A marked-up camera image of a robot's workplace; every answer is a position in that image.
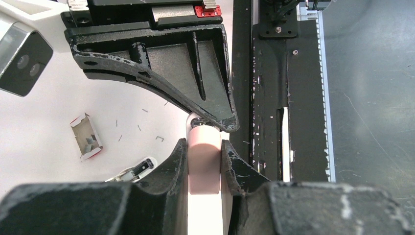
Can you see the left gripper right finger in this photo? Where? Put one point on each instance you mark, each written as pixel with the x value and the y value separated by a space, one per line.
pixel 254 205

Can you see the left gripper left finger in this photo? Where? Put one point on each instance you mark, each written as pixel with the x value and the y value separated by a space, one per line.
pixel 155 205

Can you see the white stapler base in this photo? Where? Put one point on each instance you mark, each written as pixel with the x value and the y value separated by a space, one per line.
pixel 137 172

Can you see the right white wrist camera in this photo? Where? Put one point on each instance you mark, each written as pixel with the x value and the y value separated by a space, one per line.
pixel 31 32

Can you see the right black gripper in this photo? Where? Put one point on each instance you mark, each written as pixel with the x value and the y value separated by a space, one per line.
pixel 187 65

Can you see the black front mounting rail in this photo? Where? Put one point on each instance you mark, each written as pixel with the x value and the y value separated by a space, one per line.
pixel 281 89

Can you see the pink stapler top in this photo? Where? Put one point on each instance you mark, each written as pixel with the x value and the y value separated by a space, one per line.
pixel 204 156

